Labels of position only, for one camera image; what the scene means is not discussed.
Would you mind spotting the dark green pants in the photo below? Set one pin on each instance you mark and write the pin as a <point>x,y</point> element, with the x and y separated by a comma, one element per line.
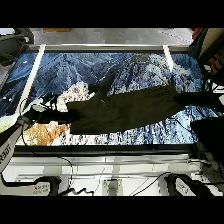
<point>123,110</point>

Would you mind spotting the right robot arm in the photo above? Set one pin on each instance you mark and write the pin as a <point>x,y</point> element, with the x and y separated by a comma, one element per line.
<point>208,136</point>

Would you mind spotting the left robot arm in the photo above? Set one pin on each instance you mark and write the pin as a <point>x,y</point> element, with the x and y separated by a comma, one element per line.
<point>10,140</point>

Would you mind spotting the silver frame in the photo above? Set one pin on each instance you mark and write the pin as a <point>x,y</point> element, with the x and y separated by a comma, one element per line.
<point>133,165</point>

